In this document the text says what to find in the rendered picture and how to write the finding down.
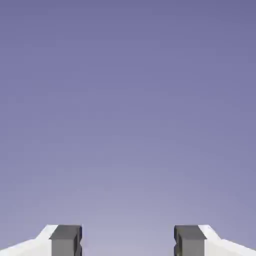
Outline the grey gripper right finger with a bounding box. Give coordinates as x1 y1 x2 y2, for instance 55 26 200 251
173 224 256 256

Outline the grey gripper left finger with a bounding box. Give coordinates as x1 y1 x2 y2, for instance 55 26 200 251
0 224 83 256

